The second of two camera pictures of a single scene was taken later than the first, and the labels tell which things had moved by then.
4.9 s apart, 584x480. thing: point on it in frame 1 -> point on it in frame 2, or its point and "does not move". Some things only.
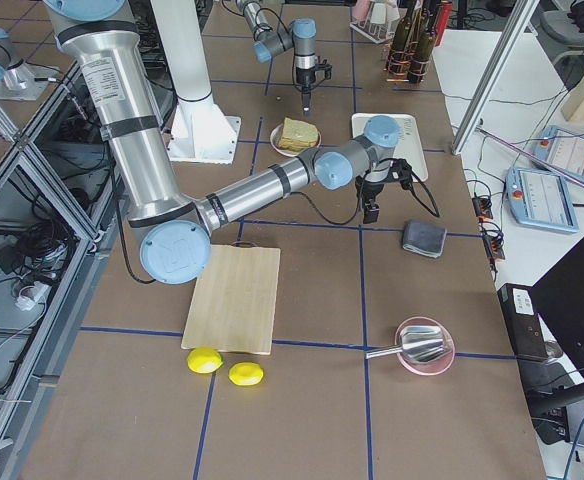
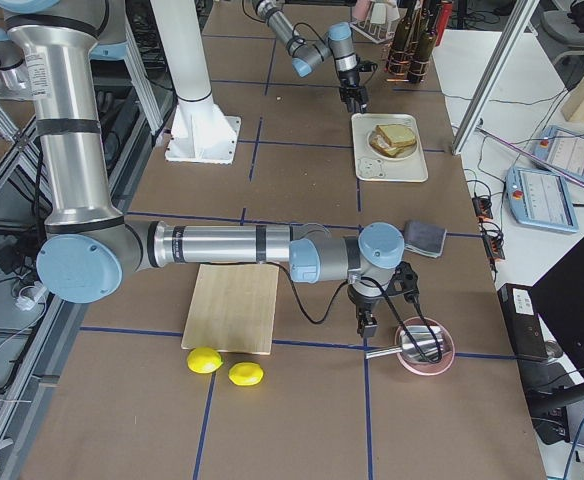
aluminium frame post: x=495 y=76 does not move
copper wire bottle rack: x=402 y=65 does not move
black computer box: x=519 y=305 does not move
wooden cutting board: x=234 y=303 does not move
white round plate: x=274 y=140 -> x=405 y=153
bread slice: x=299 y=130 -> x=397 y=134
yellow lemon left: x=204 y=360 does not move
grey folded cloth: x=424 y=238 does not move
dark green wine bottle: x=420 y=59 does not move
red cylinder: x=444 y=16 does not move
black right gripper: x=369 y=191 -> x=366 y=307
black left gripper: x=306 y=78 -> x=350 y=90
